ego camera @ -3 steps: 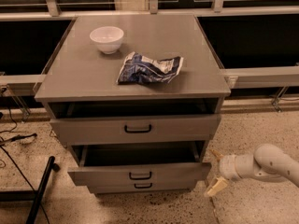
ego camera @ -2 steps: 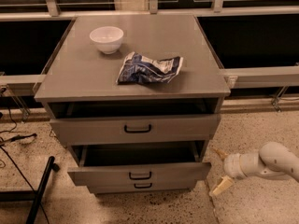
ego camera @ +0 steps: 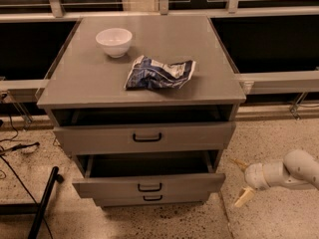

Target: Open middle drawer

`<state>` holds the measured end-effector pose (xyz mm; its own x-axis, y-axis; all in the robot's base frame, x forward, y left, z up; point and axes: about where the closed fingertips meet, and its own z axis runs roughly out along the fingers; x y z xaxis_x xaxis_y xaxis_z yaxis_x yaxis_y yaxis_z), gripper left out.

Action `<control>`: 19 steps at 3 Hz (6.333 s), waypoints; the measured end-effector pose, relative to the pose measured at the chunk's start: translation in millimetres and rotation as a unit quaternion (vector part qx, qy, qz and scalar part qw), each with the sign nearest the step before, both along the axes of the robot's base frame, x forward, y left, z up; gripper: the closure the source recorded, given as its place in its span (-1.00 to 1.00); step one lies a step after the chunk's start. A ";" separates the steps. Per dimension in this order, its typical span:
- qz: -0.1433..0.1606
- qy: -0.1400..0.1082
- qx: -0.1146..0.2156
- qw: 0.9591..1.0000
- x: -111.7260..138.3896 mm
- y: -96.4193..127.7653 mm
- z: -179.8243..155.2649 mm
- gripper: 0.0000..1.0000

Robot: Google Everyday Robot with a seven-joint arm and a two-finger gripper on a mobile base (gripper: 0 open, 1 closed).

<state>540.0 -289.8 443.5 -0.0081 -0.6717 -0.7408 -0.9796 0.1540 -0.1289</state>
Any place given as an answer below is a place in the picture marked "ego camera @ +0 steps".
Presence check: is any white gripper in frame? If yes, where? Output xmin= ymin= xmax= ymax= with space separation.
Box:
xmin=232 ymin=159 xmax=270 ymax=208

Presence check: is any grey drawer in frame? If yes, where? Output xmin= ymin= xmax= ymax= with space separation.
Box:
xmin=73 ymin=150 xmax=225 ymax=201
xmin=54 ymin=121 xmax=235 ymax=155
xmin=94 ymin=192 xmax=209 ymax=207

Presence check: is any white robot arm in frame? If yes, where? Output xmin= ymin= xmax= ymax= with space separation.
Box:
xmin=232 ymin=149 xmax=319 ymax=207

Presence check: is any grey drawer cabinet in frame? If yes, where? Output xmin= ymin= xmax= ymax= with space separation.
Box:
xmin=36 ymin=15 xmax=247 ymax=208

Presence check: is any grey bottom drawer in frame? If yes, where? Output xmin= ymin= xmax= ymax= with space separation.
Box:
xmin=94 ymin=192 xmax=209 ymax=207

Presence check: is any grey top drawer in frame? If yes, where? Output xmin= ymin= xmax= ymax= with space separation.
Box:
xmin=54 ymin=121 xmax=235 ymax=155

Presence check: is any crumpled blue white bag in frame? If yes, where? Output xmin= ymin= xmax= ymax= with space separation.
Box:
xmin=125 ymin=56 xmax=196 ymax=90

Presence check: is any white ceramic bowl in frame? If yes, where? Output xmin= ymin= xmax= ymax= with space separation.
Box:
xmin=96 ymin=28 xmax=133 ymax=58

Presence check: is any black metal stand leg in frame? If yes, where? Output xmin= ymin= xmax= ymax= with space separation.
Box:
xmin=0 ymin=166 xmax=64 ymax=239

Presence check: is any metal window railing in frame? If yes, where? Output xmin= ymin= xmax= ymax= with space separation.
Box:
xmin=0 ymin=0 xmax=319 ymax=95

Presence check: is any metal rail bracket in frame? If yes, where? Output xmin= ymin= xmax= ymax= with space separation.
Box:
xmin=289 ymin=93 xmax=308 ymax=120

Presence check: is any black floor cable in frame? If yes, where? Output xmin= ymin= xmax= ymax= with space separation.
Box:
xmin=0 ymin=93 xmax=54 ymax=239

